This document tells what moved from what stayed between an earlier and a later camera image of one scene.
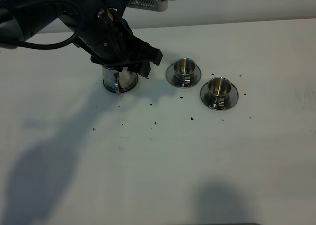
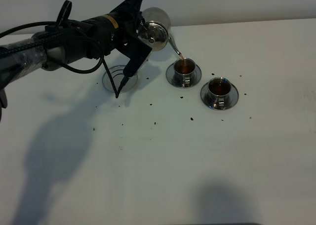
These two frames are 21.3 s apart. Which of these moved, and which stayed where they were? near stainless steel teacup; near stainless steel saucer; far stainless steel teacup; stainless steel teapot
Moved: stainless steel teapot
Stayed: far stainless steel teacup; near stainless steel teacup; near stainless steel saucer
